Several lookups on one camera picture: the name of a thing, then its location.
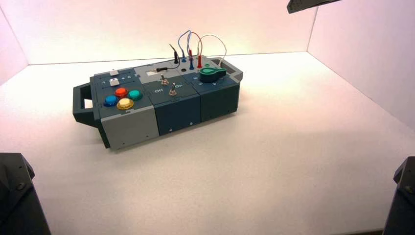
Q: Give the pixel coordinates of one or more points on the yellow round push button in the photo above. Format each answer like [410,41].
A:
[125,103]

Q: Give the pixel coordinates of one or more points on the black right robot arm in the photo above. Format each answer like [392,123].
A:
[402,201]

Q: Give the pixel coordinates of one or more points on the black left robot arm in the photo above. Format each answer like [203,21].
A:
[16,201]

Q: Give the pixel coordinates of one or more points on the green round push button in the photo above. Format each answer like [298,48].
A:
[135,94]

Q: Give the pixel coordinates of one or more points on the red round push button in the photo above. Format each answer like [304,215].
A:
[121,92]

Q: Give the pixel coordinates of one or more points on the blue round push button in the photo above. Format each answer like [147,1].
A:
[111,101]

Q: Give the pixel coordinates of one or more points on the dark teal grey task box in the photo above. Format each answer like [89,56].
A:
[176,112]

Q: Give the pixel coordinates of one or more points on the green rotary knob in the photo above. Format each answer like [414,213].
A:
[210,74]

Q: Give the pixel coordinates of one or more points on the white square slider knob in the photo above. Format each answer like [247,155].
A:
[114,82]
[114,72]

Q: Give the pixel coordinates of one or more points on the black overhead mount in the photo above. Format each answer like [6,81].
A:
[304,4]

